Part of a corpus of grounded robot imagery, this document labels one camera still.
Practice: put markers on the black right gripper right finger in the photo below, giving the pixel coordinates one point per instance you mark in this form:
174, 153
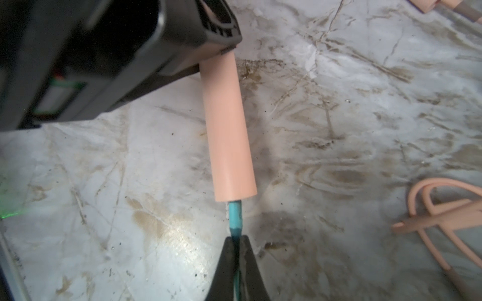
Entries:
251, 285

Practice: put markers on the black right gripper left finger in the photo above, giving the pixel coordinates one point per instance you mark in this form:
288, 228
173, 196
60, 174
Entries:
222, 286

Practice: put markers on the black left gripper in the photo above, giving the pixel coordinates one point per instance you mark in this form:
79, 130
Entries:
64, 61

